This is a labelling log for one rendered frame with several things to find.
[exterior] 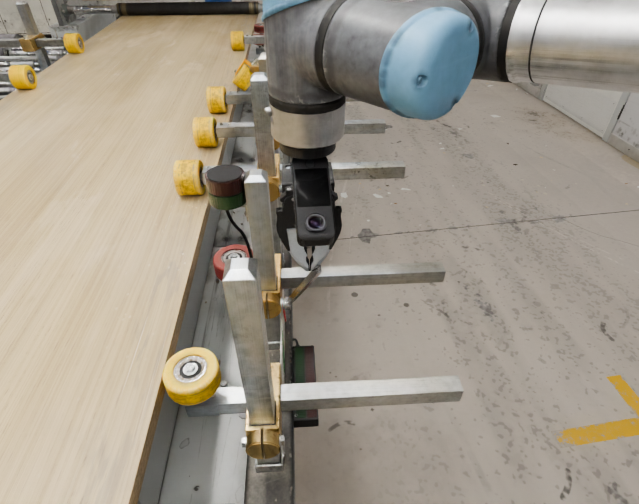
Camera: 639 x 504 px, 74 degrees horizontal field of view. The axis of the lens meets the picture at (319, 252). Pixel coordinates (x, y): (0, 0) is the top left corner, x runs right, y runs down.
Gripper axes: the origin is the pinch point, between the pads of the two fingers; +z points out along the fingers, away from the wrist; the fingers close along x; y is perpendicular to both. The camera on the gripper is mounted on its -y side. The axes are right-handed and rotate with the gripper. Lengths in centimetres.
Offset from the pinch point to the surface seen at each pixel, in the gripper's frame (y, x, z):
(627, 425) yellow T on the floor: 22, -112, 100
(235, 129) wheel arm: 63, 18, 6
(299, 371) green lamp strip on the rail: 2.5, 2.2, 30.1
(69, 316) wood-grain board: 1.6, 39.7, 10.4
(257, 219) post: 9.1, 8.1, -2.7
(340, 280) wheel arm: 13.2, -6.5, 15.6
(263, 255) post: 9.0, 7.7, 4.9
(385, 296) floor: 90, -38, 101
